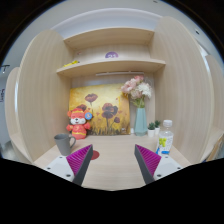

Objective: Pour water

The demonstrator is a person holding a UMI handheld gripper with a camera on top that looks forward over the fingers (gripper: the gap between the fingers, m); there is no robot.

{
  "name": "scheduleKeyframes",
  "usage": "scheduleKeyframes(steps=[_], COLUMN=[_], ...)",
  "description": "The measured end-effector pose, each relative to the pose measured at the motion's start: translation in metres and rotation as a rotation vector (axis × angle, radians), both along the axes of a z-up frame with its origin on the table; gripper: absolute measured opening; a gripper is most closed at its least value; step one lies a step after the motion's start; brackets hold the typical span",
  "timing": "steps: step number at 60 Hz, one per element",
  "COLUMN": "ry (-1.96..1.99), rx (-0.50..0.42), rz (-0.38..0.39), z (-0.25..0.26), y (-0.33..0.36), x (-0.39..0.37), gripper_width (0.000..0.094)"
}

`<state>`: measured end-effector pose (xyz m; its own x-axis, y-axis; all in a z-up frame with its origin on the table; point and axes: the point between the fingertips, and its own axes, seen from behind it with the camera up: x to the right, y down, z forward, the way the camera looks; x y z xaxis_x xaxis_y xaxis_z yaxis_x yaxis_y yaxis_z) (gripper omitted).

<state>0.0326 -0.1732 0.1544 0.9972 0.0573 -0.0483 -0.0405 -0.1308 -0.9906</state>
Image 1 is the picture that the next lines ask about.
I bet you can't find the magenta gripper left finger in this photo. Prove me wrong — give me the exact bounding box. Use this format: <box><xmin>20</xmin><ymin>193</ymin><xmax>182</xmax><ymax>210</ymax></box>
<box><xmin>66</xmin><ymin>144</ymin><xmax>93</xmax><ymax>186</ymax></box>

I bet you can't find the pink white flower bouquet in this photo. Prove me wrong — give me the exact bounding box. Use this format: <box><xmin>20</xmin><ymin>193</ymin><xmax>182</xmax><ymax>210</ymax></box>
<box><xmin>121</xmin><ymin>75</ymin><xmax>152</xmax><ymax>108</ymax></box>

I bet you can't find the purple round sticker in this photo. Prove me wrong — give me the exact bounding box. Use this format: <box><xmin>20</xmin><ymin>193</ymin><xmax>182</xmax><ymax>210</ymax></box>
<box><xmin>105</xmin><ymin>51</ymin><xmax>119</xmax><ymax>58</ymax></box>

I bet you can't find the small potted plant white pot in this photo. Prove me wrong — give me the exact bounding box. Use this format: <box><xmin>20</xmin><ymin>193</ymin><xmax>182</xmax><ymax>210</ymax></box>
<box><xmin>148</xmin><ymin>122</ymin><xmax>155</xmax><ymax>137</ymax></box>

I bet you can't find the grey ceramic mug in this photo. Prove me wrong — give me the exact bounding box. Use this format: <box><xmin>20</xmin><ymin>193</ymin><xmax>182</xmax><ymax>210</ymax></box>
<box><xmin>54</xmin><ymin>133</ymin><xmax>76</xmax><ymax>156</ymax></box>

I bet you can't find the red plush fox toy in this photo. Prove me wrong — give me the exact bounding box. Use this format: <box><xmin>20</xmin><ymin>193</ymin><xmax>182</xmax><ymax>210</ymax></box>
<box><xmin>66</xmin><ymin>108</ymin><xmax>92</xmax><ymax>140</ymax></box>

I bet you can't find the yellow object on shelf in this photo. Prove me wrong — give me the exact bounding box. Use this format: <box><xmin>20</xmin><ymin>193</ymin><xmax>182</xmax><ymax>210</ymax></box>
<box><xmin>63</xmin><ymin>60</ymin><xmax>80</xmax><ymax>67</ymax></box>

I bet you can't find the red round coaster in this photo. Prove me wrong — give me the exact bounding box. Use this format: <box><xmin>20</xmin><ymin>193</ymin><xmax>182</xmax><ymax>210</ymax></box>
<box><xmin>91</xmin><ymin>150</ymin><xmax>100</xmax><ymax>160</ymax></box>

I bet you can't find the teal vase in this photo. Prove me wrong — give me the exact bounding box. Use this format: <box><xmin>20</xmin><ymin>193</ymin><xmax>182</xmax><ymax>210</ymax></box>
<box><xmin>134</xmin><ymin>108</ymin><xmax>147</xmax><ymax>136</ymax></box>

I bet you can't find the clear plastic water bottle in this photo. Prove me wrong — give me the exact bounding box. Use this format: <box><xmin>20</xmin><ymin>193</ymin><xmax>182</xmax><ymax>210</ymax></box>
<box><xmin>156</xmin><ymin>120</ymin><xmax>174</xmax><ymax>155</ymax></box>

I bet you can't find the white light bar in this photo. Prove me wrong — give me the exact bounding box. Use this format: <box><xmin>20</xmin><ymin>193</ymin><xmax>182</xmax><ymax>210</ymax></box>
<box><xmin>96</xmin><ymin>71</ymin><xmax>145</xmax><ymax>76</ymax></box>

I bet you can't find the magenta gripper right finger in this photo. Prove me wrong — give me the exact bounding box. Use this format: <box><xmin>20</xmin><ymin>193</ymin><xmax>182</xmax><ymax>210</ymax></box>
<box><xmin>134</xmin><ymin>145</ymin><xmax>161</xmax><ymax>184</ymax></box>

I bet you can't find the poppy flower painting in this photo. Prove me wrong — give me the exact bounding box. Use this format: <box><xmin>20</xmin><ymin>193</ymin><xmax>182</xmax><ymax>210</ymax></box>
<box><xmin>69</xmin><ymin>83</ymin><xmax>130</xmax><ymax>135</ymax></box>

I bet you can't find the wooden shelf unit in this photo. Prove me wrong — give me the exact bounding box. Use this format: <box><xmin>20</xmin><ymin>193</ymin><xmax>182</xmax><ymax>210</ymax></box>
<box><xmin>4</xmin><ymin>15</ymin><xmax>224</xmax><ymax>165</ymax></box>

